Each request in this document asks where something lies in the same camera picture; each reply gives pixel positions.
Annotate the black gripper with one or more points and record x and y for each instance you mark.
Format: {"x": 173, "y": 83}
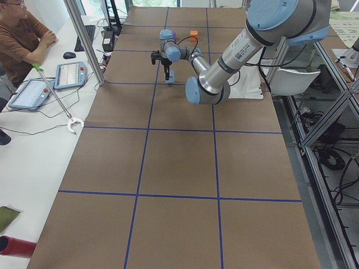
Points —
{"x": 165, "y": 61}

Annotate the light blue foam block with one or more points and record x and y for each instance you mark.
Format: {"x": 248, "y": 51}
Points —
{"x": 171, "y": 79}

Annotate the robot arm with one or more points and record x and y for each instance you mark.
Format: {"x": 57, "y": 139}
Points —
{"x": 300, "y": 22}

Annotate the orange foam block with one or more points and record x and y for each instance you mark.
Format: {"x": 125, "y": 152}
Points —
{"x": 193, "y": 35}

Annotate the black power adapter box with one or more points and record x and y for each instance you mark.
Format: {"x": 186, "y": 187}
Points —
{"x": 108, "y": 41}

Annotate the teach pendant tablet far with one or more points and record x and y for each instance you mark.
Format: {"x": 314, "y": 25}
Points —
{"x": 69, "y": 75}

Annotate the teach pendant tablet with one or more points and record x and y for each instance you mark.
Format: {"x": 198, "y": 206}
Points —
{"x": 31, "y": 95}
{"x": 69, "y": 75}

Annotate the black computer mouse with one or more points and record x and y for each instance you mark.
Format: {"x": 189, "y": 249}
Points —
{"x": 69, "y": 55}

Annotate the reacher grabber tool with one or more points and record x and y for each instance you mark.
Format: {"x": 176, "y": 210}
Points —
{"x": 71, "y": 120}

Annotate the white plastic chair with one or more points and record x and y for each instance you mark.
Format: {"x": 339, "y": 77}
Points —
{"x": 288, "y": 82}

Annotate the teach pendant tablet near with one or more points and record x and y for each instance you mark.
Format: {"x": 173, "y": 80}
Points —
{"x": 31, "y": 95}

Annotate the seated person brown shirt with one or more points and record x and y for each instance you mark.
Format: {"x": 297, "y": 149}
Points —
{"x": 24, "y": 40}

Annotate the green cloth pouch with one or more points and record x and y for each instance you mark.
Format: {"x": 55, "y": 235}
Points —
{"x": 7, "y": 216}

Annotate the red cylinder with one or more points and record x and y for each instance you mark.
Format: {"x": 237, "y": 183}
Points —
{"x": 17, "y": 247}

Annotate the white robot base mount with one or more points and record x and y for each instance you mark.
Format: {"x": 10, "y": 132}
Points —
{"x": 246, "y": 84}

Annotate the aluminium frame post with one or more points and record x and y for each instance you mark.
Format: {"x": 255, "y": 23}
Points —
{"x": 79, "y": 26}

